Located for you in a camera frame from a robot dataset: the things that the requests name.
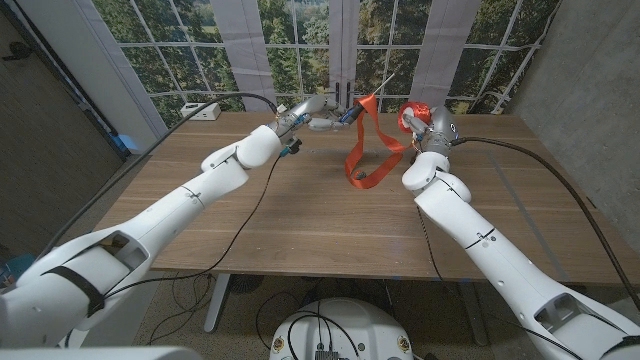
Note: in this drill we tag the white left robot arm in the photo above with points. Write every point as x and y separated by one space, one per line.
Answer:
150 225

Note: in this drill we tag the white power strip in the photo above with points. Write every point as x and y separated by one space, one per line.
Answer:
200 111

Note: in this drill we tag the black diagonal wall rail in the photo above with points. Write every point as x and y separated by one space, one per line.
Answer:
63 70

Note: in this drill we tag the black ribbed round object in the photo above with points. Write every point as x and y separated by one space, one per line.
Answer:
246 282

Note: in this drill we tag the teal plastic bin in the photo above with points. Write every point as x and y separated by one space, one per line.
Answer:
17 265

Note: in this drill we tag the printed window forest backdrop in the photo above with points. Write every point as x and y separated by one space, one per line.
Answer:
175 75

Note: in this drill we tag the orange satin ribbon roll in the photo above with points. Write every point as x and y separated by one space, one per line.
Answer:
372 145

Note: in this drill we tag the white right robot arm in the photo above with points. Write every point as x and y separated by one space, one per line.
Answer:
500 260

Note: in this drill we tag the small dark ball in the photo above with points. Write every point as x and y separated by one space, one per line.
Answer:
360 175

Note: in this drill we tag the blue floor object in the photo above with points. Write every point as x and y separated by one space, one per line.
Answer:
127 142

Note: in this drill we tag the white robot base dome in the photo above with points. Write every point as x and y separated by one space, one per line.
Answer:
375 330

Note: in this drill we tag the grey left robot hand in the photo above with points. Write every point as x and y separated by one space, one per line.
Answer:
315 112

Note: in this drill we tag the white table leg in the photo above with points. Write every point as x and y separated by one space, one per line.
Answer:
218 300
475 315

